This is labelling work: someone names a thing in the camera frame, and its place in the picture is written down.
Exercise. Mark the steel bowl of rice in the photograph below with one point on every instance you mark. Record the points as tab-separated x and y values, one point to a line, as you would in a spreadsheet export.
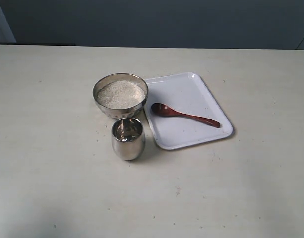
120	113

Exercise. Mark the white plastic tray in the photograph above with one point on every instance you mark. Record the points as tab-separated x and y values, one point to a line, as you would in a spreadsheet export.
185	93

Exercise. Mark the white powder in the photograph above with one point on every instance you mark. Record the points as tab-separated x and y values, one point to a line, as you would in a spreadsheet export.
120	95

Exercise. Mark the steel cup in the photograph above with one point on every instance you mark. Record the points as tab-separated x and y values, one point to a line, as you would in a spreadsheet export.
128	138

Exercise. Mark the dark red wooden spoon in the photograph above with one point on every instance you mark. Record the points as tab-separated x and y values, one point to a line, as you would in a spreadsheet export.
163	110

